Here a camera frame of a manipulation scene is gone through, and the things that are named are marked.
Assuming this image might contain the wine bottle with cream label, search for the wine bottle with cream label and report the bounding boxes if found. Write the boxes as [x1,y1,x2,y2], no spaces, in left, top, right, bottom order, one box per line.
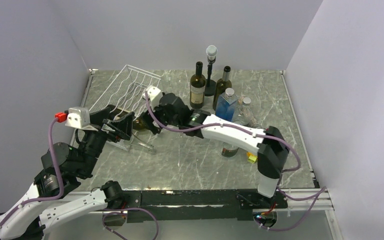
[189,61,206,109]

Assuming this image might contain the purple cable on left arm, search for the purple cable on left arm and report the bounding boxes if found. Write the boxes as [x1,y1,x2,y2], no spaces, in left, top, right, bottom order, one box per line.
[0,118,66,240]

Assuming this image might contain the purple cable under left base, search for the purple cable under left base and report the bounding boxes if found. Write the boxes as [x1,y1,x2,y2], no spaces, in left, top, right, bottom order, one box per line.
[101,205,161,240]

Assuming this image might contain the colourful toy block figure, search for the colourful toy block figure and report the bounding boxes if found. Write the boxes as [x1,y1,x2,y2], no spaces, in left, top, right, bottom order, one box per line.
[246,152,258,164]

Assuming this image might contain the blue square glass bottle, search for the blue square glass bottle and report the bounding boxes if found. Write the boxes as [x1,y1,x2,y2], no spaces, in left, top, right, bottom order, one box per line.
[215,87,238,122]

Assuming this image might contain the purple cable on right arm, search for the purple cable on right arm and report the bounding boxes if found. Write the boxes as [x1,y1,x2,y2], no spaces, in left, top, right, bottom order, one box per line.
[144,91,327,202]

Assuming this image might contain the dark green wine bottle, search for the dark green wine bottle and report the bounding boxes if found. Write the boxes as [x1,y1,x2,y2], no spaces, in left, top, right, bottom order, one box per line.
[112,107,151,131]

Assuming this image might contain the white wire wine rack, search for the white wire wine rack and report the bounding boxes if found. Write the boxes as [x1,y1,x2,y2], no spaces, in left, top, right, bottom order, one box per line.
[87,64,162,152]

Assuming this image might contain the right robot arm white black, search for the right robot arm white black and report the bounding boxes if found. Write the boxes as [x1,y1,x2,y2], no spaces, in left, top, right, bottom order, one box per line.
[142,90,297,208]

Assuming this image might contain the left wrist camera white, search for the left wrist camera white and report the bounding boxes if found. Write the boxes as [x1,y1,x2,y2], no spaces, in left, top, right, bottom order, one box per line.
[54,107,91,130]

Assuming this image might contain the black stand with white ball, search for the black stand with white ball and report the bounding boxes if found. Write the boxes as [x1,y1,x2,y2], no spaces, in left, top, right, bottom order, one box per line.
[204,45,218,97]

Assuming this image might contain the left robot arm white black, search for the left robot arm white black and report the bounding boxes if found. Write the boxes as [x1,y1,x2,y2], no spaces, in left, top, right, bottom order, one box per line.
[0,105,135,240]

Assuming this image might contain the olive wine bottle silver neck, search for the olive wine bottle silver neck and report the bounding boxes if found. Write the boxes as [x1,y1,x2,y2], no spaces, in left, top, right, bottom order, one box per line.
[212,65,232,110]

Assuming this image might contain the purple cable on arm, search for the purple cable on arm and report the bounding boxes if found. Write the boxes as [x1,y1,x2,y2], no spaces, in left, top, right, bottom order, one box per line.
[144,91,327,202]
[0,118,66,240]

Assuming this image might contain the small glass jar silver lid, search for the small glass jar silver lid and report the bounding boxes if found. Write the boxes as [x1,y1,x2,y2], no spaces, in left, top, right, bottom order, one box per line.
[240,96,263,129]

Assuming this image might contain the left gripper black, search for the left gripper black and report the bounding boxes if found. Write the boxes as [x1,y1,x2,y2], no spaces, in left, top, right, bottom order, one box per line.
[78,107,135,177]

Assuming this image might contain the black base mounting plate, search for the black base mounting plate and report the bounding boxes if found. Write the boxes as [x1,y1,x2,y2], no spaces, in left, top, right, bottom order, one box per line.
[106,189,288,223]

